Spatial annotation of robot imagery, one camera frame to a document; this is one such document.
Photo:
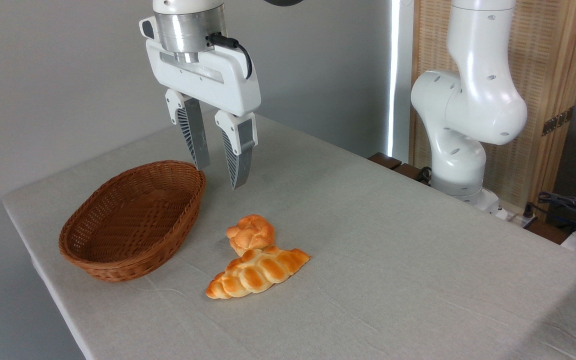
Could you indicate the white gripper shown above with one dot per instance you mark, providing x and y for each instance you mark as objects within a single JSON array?
[{"x": 203, "y": 82}]

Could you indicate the small round knotted bread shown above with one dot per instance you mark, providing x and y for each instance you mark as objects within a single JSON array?
[{"x": 250, "y": 232}]

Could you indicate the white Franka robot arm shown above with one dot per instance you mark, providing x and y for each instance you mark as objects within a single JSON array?
[{"x": 473, "y": 100}]

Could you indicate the long braided bread loaf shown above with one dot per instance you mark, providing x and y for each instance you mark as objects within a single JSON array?
[{"x": 255, "y": 272}]

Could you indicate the brown oval wicker basket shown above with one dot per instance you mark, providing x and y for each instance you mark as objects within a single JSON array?
[{"x": 118, "y": 270}]

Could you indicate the dark brown wooden block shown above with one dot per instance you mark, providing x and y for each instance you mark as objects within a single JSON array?
[{"x": 385, "y": 160}]

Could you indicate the grey tablecloth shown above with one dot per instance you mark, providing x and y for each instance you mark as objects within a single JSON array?
[{"x": 393, "y": 250}]

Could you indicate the wooden folding screen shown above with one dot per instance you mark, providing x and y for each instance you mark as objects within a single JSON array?
[{"x": 543, "y": 60}]

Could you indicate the black screen hinge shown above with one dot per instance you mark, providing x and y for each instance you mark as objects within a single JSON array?
[{"x": 558, "y": 121}]

